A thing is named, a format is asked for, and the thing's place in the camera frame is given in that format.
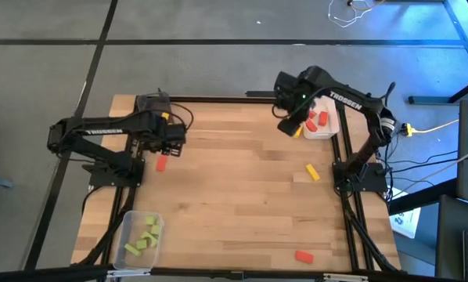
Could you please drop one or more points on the clear plastic storage bin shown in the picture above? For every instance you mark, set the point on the clear plastic storage bin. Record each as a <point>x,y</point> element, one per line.
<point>152,103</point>

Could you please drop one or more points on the small red block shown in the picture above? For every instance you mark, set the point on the small red block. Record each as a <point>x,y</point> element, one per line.
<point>323,118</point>

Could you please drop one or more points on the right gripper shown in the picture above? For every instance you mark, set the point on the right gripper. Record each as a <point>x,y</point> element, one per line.
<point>302,103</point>

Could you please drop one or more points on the red rectangular block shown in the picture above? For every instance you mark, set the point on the red rectangular block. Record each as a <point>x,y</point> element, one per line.
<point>304,257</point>
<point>311,125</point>

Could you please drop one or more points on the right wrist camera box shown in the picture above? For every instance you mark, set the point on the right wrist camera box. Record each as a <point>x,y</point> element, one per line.
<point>285,84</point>

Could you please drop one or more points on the metal desk leg frame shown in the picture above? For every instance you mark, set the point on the metal desk leg frame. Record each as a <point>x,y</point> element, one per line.
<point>429,100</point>

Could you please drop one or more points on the black table frame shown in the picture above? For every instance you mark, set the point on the black table frame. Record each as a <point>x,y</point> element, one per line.
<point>199,271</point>

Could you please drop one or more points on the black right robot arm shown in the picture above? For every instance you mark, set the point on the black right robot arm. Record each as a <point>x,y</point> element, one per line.
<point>345,101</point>

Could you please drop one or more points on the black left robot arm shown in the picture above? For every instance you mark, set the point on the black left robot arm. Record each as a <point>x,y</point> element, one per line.
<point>101,131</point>

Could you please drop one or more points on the green rectangular block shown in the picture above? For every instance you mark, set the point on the green rectangular block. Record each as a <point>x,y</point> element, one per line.
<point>132,249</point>

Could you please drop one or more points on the black desk crossbar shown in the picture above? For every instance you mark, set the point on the black desk crossbar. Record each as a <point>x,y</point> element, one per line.
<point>422,197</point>

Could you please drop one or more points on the white paper sheet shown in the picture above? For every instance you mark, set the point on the white paper sheet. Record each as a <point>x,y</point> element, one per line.
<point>406,223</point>

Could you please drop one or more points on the green cube block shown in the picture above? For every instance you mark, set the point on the green cube block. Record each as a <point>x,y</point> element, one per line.
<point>141,244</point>
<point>150,220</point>

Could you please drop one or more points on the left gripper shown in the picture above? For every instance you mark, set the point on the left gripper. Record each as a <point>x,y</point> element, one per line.
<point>167,137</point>

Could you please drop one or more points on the green arch block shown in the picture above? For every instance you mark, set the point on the green arch block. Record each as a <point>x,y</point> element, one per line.
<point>152,239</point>

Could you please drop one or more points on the red foam block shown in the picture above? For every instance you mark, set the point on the red foam block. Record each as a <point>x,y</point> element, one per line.
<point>161,163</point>

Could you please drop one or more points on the white plastic bin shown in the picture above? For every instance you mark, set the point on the white plastic bin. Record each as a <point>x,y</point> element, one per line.
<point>324,131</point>

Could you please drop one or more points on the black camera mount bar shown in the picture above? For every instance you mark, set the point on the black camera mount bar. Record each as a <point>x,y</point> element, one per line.
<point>259,94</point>

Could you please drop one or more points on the long thin yellow block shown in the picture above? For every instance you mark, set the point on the long thin yellow block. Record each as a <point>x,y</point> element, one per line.
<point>312,172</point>

